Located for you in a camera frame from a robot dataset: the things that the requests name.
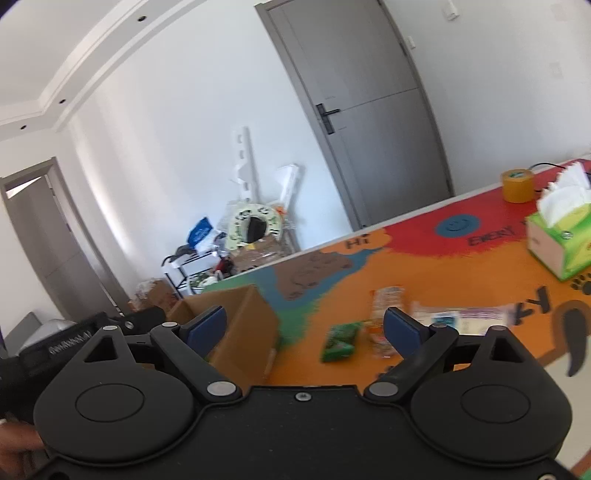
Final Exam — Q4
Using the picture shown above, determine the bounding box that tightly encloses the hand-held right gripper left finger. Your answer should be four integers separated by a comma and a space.
68, 305, 243, 403

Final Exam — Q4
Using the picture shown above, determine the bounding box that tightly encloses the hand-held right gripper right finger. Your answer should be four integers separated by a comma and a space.
363, 306, 537, 403

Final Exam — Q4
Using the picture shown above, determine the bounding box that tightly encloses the brown cardboard box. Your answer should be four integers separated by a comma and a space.
165, 284, 280, 387

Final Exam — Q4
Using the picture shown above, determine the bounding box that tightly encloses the person's left hand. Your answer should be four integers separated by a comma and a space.
0, 419, 46, 480

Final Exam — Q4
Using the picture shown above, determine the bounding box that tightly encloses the orange clear snack packet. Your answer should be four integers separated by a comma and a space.
368, 286, 406, 359

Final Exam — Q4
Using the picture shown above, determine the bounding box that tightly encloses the black shoe rack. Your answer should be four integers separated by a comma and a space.
161, 248, 219, 298

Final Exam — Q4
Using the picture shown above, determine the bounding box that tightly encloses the large white bread packet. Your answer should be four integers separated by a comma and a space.
410, 301, 517, 335

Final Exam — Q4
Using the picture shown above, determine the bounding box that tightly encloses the small cardboard carton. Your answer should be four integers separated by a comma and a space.
135, 278, 180, 311

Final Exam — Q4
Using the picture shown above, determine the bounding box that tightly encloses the dark green snack packet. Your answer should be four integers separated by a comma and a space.
321, 321, 366, 363

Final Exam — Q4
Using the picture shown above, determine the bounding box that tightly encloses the brown printed carton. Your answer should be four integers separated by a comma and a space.
232, 234, 290, 274

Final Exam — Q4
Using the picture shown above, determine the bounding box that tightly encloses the blue plastic bag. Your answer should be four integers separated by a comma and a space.
187, 216, 214, 246

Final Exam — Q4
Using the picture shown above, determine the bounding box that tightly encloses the grey side door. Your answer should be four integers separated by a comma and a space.
0, 156, 131, 326

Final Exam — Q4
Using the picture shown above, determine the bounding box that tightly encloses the white board piece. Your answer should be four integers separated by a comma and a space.
274, 163, 306, 209

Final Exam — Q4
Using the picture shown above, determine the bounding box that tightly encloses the green tissue box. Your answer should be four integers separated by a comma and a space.
526, 163, 591, 282

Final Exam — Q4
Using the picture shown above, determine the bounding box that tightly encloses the yellow tape roll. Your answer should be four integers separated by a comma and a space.
501, 168, 537, 204

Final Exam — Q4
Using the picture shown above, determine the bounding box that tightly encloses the panda print ring cushion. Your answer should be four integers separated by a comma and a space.
226, 202, 283, 251

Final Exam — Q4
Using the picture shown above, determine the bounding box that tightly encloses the white slotted bracket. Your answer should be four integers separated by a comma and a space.
230, 126, 258, 205

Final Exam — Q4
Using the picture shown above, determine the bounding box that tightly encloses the black door handle lock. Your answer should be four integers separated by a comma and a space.
316, 103, 341, 136

